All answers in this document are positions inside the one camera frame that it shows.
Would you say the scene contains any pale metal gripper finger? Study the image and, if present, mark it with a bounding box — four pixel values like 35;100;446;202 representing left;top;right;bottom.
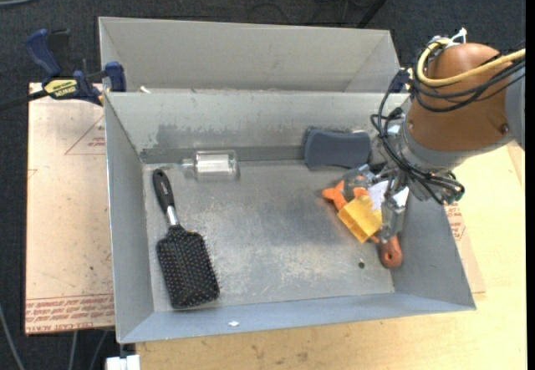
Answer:
343;165;373;196
379;201;405;241

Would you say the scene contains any yellow plastic block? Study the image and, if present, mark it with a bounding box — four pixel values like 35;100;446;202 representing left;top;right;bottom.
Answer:
336;195;384;243

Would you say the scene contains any red-brown piece with hole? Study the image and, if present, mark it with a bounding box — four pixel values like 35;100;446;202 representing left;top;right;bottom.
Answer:
378;234;404;270

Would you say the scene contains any blue-grey sponge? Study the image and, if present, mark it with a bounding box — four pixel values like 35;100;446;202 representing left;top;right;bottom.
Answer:
303;127;373;171

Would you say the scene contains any grey metal bin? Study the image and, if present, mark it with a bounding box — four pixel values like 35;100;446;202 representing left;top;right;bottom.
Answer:
98;16;477;345

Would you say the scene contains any clear glass jar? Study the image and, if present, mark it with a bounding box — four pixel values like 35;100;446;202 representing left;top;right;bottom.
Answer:
181;150;242;182

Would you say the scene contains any black hairbrush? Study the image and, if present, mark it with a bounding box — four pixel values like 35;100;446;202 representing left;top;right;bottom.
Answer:
151;168;222;311

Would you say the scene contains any brown cardboard board, red print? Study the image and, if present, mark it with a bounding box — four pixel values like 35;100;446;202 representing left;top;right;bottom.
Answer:
24;82;488;336

